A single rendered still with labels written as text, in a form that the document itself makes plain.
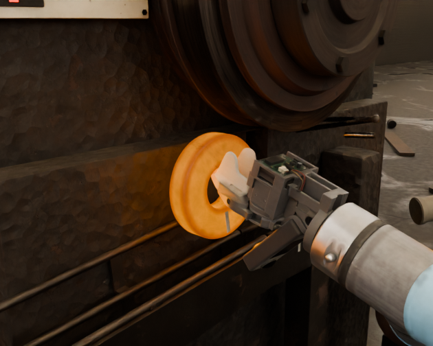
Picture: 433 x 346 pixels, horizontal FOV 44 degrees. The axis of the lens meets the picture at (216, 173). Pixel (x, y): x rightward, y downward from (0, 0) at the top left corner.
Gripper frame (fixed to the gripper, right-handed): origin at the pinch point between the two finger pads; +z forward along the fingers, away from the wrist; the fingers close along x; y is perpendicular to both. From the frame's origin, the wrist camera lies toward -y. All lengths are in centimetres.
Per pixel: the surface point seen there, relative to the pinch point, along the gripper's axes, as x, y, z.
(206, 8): 2.7, 22.1, 5.7
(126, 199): 9.6, -6.4, 7.5
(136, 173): 7.7, -2.9, 8.5
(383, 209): -225, -104, 63
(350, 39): -20.3, 20.3, -2.5
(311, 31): -8.8, 21.8, -3.2
